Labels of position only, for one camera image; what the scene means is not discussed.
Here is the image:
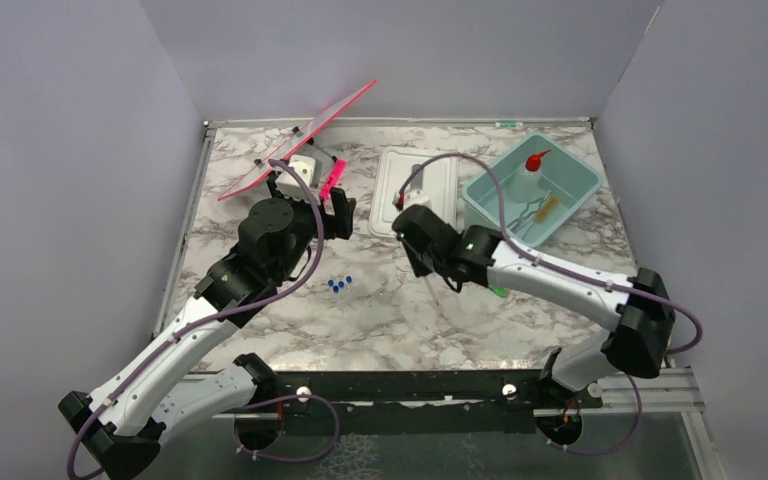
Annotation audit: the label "clear glass rod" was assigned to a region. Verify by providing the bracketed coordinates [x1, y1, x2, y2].
[423, 276, 441, 307]

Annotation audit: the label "green spatula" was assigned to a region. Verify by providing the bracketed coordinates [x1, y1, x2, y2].
[489, 286, 509, 298]

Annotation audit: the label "white plastic lid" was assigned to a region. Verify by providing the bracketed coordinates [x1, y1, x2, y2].
[368, 146, 458, 238]

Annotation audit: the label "metal wire tongs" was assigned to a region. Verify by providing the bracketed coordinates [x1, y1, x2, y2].
[506, 191, 552, 233]

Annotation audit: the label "red capped squeeze bottle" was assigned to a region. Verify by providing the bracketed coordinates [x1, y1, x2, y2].
[508, 150, 550, 202]

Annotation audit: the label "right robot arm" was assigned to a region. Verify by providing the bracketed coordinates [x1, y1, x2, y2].
[392, 205, 675, 407]

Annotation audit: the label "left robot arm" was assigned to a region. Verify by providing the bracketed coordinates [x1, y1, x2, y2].
[58, 188, 357, 479]

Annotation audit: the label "clear test tube rack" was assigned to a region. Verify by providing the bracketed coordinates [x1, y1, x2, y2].
[325, 275, 379, 312]

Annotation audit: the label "pink acrylic stand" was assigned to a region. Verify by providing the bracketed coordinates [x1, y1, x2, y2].
[218, 79, 378, 201]

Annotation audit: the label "teal plastic bin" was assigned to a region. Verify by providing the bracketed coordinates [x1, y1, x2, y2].
[461, 133, 604, 247]

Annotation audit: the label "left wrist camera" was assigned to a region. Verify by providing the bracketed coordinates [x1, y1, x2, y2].
[275, 153, 324, 200]

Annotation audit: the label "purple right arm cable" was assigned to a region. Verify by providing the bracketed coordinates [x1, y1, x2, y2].
[397, 153, 705, 356]

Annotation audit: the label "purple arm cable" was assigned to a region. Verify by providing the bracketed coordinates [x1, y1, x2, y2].
[397, 153, 705, 356]
[65, 158, 327, 480]

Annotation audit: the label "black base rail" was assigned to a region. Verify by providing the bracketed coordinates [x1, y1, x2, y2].
[224, 353, 604, 452]

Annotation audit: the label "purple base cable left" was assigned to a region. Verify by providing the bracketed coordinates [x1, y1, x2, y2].
[232, 393, 342, 465]

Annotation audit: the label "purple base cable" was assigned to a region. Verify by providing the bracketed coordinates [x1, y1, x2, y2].
[232, 393, 342, 465]
[534, 370, 644, 458]

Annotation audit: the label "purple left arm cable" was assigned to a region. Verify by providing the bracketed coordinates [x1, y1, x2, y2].
[65, 158, 327, 480]

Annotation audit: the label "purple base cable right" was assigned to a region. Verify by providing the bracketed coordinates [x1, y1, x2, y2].
[534, 370, 644, 458]

